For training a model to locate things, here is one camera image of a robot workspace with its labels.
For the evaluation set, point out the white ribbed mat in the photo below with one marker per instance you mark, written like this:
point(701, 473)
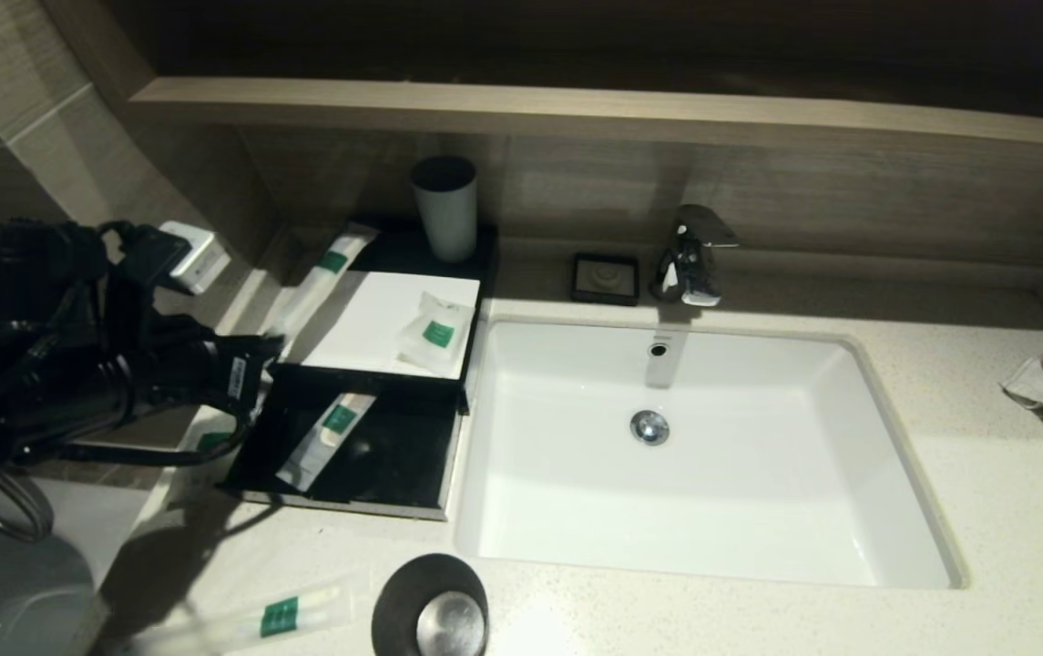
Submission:
point(366, 319)

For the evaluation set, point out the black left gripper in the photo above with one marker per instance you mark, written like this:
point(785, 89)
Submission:
point(230, 375)

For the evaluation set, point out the round black dish metal centre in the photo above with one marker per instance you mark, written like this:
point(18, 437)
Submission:
point(393, 601)

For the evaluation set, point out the grey toilet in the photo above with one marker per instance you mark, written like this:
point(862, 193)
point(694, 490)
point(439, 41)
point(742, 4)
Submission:
point(11, 610)

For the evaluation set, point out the small square packet green label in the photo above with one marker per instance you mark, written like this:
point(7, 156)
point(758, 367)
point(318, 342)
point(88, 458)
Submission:
point(211, 441)
point(437, 335)

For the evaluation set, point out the grey cup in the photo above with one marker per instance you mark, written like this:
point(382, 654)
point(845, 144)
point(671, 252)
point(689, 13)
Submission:
point(444, 219)

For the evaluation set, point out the wooden wall shelf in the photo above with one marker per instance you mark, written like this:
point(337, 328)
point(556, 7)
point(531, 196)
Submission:
point(576, 114)

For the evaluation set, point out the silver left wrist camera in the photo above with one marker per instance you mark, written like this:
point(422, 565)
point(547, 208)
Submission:
point(195, 257)

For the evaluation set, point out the white sink basin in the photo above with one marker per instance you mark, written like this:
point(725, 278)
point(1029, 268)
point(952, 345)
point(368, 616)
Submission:
point(758, 474)

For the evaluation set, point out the black amenity tray with drawer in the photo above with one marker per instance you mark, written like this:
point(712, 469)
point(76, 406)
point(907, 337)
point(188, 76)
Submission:
point(393, 241)

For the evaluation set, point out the long white packet green label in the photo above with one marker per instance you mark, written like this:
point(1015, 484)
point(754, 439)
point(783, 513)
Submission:
point(332, 262)
point(280, 618)
point(334, 421)

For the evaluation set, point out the black soap dish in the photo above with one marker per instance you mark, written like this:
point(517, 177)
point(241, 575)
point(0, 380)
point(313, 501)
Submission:
point(605, 278)

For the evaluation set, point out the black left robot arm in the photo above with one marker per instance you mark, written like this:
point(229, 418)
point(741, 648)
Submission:
point(56, 383)

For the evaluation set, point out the black plastic tray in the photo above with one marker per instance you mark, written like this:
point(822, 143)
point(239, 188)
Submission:
point(393, 456)

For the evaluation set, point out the chrome drain plug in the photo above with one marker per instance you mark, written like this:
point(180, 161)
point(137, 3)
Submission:
point(649, 428)

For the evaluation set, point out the chrome faucet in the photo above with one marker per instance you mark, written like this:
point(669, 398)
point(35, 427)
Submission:
point(694, 264)

